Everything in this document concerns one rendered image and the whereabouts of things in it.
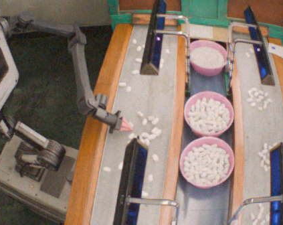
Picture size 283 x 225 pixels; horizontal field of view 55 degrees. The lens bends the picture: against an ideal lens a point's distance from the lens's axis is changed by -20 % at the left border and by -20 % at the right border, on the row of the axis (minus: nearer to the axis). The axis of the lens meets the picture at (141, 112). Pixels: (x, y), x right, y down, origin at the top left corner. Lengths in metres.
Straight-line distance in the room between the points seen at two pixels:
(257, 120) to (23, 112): 2.07
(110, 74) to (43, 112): 1.14
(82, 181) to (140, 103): 0.52
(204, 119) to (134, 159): 0.63
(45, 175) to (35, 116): 1.05
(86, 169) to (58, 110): 1.34
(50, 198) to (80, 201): 0.42
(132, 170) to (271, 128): 0.87
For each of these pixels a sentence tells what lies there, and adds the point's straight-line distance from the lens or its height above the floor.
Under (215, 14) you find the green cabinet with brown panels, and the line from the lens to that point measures 2.09.
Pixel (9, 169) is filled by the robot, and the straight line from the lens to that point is 2.02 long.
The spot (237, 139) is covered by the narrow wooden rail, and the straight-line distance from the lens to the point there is 1.54.
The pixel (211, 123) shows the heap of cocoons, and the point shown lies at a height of 0.74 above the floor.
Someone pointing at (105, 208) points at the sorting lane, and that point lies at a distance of 1.40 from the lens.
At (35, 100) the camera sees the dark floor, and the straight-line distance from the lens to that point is 2.95.
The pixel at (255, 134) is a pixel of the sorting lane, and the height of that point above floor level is 0.74.
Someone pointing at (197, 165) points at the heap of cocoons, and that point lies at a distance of 1.47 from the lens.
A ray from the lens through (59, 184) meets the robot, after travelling 1.82.
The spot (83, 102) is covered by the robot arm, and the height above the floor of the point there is 0.95.
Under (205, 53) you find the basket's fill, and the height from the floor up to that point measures 0.73.
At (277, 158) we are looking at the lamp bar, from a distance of 1.14.
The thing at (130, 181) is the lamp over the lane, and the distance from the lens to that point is 1.03.
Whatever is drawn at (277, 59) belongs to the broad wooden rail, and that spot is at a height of 0.76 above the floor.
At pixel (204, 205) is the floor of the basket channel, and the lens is 1.45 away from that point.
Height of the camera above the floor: 2.03
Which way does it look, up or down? 52 degrees down
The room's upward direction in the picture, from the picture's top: 8 degrees counter-clockwise
